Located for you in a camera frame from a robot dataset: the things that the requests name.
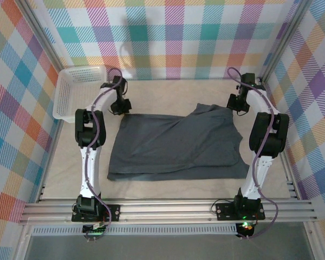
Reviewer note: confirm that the grey t-shirt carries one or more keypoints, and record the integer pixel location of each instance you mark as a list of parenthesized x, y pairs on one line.
[(173, 146)]

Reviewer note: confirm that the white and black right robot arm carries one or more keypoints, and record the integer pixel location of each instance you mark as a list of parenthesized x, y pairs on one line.
[(268, 135)]

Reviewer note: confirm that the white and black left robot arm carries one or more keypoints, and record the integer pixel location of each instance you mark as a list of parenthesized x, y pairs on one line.
[(89, 130)]

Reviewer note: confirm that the white perforated plastic basket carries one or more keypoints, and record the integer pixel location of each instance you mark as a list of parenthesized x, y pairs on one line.
[(75, 92)]

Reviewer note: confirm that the small controller circuit board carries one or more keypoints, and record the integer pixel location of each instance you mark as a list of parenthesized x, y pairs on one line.
[(246, 228), (96, 230)]

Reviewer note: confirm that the aluminium frame post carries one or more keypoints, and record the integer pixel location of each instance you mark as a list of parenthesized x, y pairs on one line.
[(284, 40), (40, 35)]

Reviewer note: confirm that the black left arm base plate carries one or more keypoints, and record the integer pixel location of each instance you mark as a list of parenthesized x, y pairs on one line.
[(111, 212)]

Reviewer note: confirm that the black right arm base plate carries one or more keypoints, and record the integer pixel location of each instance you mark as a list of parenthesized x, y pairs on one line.
[(224, 211)]

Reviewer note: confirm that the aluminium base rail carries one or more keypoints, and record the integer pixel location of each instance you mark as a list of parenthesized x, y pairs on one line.
[(165, 212)]

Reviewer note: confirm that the aluminium frame leg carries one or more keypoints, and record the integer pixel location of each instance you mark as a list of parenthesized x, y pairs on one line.
[(21, 243), (312, 243)]

